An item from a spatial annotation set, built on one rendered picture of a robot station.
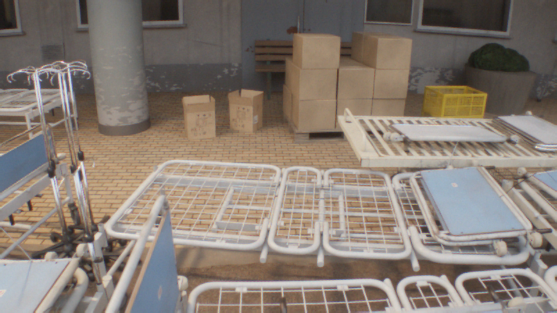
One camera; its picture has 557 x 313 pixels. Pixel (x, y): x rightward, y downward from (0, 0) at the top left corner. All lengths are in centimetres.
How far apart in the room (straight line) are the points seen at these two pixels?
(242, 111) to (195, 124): 57
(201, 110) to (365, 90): 173
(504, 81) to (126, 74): 496
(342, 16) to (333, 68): 251
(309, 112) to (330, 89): 31
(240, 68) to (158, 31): 141
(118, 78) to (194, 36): 227
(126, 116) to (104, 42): 85
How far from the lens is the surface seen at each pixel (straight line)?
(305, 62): 418
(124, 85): 474
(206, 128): 453
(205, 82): 677
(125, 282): 93
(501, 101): 650
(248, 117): 468
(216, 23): 664
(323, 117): 436
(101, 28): 470
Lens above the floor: 148
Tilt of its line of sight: 22 degrees down
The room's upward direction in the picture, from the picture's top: 1 degrees clockwise
